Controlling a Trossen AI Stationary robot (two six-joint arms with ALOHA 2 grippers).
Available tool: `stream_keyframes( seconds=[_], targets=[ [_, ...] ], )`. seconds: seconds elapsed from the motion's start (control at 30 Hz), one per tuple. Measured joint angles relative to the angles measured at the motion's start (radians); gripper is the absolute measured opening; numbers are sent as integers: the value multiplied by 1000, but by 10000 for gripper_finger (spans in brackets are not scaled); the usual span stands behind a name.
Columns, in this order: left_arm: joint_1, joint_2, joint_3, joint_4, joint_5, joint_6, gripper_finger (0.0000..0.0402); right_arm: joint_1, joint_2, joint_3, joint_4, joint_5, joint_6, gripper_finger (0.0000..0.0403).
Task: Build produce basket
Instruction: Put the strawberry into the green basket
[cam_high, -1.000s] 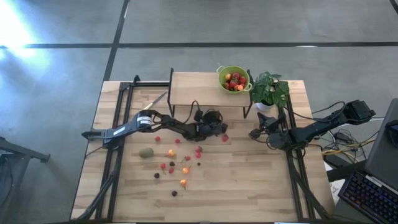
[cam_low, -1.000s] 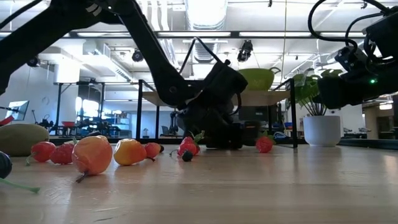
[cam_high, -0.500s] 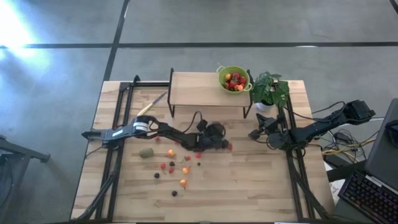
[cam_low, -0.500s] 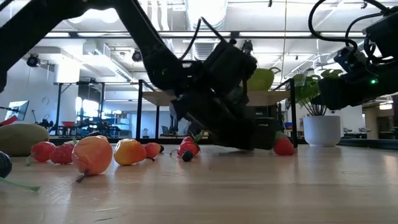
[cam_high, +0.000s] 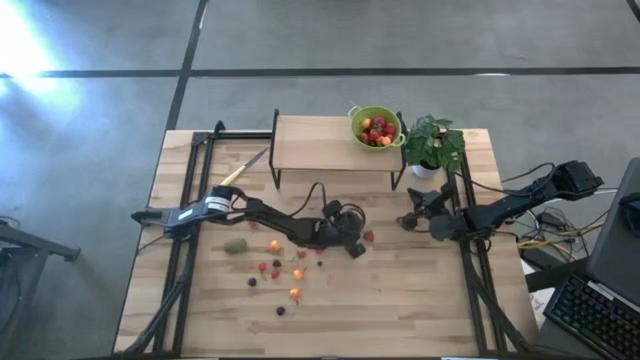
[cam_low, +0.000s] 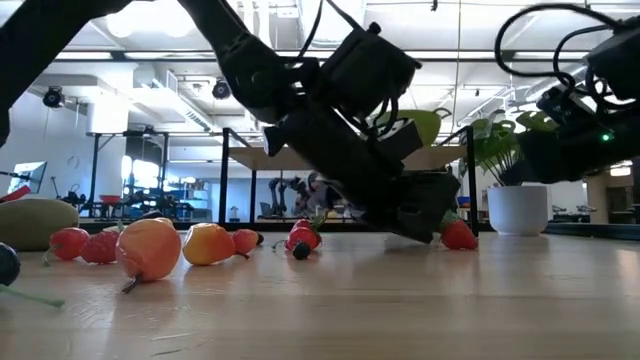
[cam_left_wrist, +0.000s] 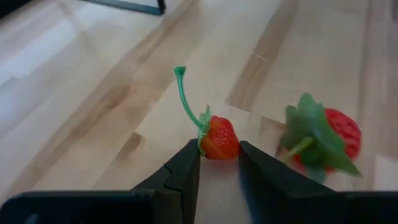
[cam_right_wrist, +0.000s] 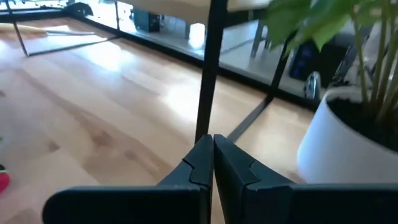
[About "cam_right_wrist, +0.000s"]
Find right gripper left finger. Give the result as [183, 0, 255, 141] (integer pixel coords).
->
[158, 134, 215, 224]

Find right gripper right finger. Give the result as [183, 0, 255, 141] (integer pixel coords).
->
[213, 134, 295, 224]

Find red strawberry with green leaves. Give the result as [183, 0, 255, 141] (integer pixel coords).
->
[0, 164, 11, 194]

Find green plant in white pot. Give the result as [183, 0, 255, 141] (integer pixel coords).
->
[266, 0, 398, 184]

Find wooden shelf with black legs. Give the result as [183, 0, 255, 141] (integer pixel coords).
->
[4, 0, 292, 144]

